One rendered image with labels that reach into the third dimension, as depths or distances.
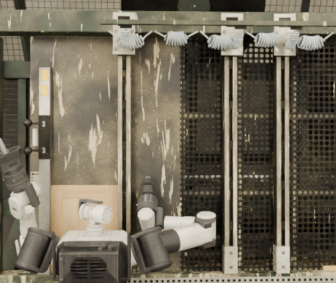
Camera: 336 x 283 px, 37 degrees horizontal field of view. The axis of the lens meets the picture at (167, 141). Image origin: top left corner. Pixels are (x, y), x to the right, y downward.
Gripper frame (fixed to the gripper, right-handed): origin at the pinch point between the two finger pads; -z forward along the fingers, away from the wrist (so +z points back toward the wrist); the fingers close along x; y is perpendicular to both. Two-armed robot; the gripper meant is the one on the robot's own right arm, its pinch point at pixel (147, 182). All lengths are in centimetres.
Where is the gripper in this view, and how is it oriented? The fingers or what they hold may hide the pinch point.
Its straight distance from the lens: 232.5
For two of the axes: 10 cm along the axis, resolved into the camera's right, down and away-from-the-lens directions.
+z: 0.3, 6.9, -7.2
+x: 0.3, -7.2, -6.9
